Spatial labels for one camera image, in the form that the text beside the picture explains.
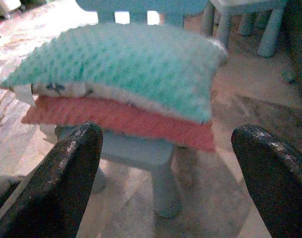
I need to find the pink plush pillow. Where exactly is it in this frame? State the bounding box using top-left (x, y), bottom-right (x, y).
top-left (21, 95), bottom-right (216, 152)

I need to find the green leather sofa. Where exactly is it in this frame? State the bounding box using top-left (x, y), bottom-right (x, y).
top-left (282, 0), bottom-right (302, 105)

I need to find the white furniture base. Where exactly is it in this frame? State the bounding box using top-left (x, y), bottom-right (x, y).
top-left (0, 0), bottom-right (26, 20)

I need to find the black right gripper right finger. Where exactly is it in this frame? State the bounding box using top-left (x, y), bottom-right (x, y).
top-left (231, 125), bottom-right (302, 238)

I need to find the teal dotted plush pillow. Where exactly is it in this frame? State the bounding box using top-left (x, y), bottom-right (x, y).
top-left (0, 22), bottom-right (228, 124)

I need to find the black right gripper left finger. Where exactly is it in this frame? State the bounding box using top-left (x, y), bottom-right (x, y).
top-left (0, 122), bottom-right (103, 238)

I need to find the light blue child chair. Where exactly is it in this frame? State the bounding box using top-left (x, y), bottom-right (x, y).
top-left (39, 0), bottom-right (208, 220)
top-left (201, 0), bottom-right (289, 59)

